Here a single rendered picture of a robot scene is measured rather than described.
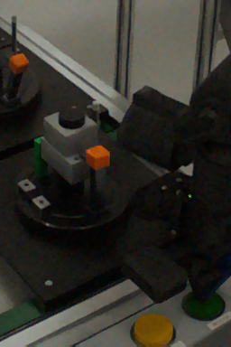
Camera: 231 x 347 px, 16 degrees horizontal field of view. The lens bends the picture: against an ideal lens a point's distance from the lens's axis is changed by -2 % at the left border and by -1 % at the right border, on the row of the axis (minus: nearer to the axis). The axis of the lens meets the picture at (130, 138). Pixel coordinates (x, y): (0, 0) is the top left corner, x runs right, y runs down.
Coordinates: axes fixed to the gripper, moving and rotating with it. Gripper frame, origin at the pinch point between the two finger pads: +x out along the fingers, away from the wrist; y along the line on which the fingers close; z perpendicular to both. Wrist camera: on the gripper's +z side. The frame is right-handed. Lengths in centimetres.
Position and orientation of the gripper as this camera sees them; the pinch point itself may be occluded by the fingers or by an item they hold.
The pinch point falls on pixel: (204, 277)
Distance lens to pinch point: 84.2
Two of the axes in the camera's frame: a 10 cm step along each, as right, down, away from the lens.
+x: -0.6, 8.1, 5.8
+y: -7.9, 3.2, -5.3
